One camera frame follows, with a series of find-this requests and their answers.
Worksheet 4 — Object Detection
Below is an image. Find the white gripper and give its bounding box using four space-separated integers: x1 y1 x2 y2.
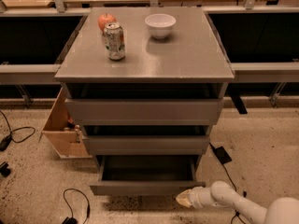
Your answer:
176 187 213 209

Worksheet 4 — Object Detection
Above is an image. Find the grey bottom drawer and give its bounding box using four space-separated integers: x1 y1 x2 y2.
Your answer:
90 155 206 196

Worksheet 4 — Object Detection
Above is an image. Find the grey drawer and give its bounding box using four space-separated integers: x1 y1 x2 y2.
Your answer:
90 155 206 196
83 125 209 155
64 82 223 125

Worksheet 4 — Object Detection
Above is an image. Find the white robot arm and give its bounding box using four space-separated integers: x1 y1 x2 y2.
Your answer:
176 181 299 224

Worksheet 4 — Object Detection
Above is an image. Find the grey middle drawer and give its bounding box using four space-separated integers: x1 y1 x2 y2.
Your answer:
83 125 209 155

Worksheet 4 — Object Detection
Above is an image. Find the grey drawer cabinet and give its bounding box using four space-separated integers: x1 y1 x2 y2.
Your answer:
54 6 235 173

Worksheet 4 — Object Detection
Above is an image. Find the grey top drawer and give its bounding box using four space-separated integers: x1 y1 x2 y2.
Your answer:
64 82 223 125

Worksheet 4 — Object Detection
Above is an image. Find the black power adapter right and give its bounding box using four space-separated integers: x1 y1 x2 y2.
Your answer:
209 143 248 224

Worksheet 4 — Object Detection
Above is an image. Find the open cardboard box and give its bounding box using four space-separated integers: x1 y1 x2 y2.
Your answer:
42 90 90 158

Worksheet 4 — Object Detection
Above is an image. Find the white ceramic bowl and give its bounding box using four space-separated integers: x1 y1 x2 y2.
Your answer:
145 14 177 39

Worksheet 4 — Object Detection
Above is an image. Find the crushed soda can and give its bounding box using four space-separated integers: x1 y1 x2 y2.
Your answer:
104 21 125 61

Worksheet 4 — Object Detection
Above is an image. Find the black clamp left edge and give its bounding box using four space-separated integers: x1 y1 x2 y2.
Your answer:
0 161 11 177

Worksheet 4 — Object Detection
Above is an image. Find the red apple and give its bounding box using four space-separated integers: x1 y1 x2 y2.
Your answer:
98 13 116 31

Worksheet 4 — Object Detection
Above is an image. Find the black cable bottom left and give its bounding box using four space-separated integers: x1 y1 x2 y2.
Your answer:
61 188 92 224

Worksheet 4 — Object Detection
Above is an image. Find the black cable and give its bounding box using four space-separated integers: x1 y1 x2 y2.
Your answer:
0 108 37 151
61 188 92 224

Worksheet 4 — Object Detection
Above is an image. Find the metal rail frame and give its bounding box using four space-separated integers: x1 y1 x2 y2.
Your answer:
1 0 298 96

